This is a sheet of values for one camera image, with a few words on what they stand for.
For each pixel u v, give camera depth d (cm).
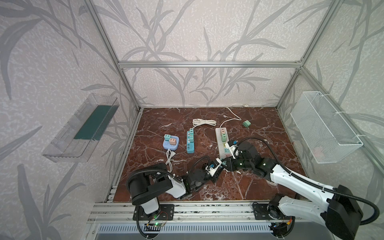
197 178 62
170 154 93
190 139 96
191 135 96
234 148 72
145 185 46
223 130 100
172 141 93
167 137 95
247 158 63
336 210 39
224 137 96
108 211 75
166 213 72
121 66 94
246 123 108
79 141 63
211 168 67
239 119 112
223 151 92
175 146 96
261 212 74
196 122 108
